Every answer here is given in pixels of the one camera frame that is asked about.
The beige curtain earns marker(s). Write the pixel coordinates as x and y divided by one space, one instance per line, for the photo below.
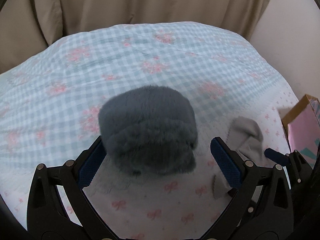
150 2

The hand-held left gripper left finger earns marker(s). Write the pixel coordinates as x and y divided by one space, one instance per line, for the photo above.
91 165

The grey sock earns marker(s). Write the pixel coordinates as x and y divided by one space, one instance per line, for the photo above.
247 132

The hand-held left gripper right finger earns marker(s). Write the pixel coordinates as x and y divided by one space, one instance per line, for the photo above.
225 165

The pink and teal cardboard box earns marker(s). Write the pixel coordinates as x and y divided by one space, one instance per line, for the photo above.
301 130

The grey fluffy hat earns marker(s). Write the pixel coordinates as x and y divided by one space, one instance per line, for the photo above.
147 130

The blue checkered floral blanket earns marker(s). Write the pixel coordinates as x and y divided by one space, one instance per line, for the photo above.
125 60

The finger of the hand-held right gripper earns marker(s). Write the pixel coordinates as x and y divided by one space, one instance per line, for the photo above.
275 155

